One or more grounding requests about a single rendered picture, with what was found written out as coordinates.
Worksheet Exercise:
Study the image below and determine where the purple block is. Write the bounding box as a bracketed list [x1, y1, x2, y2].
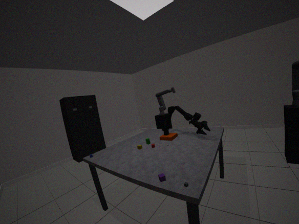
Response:
[158, 173, 166, 182]

